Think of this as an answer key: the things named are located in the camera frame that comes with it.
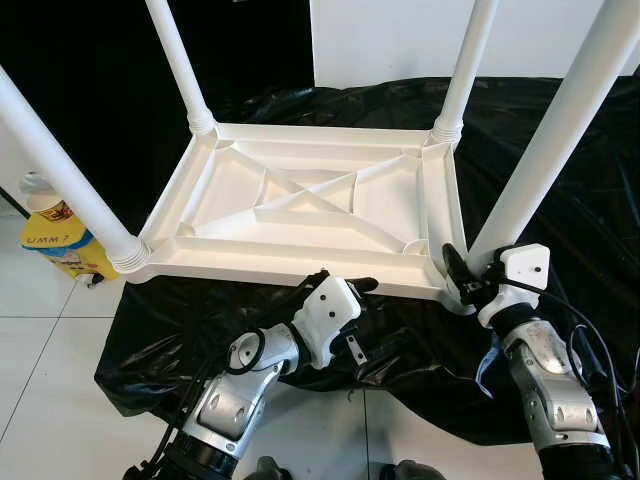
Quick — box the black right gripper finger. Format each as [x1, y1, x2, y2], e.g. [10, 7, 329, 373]
[442, 243, 473, 296]

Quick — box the dark right robot foot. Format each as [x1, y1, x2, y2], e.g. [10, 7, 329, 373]
[380, 460, 446, 480]

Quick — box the dark robot foot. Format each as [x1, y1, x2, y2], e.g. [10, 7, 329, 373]
[380, 460, 446, 480]
[248, 455, 291, 480]

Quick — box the dark left robot foot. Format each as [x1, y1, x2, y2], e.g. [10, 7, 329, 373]
[248, 455, 291, 480]

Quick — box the black plastic table sheet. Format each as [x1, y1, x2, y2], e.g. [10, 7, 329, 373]
[95, 75, 640, 446]

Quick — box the black door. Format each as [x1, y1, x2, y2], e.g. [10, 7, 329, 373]
[0, 0, 316, 216]

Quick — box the yellow blue cardboard box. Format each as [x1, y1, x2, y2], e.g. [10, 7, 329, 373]
[20, 205, 121, 283]

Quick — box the white brown paper cup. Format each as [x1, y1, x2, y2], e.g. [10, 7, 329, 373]
[20, 172, 73, 223]

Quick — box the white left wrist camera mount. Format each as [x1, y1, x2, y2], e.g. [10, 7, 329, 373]
[292, 272, 363, 369]

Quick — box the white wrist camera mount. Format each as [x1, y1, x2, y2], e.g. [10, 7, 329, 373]
[292, 272, 363, 369]
[478, 243, 552, 329]

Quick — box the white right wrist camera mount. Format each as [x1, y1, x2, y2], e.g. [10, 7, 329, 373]
[478, 243, 552, 329]

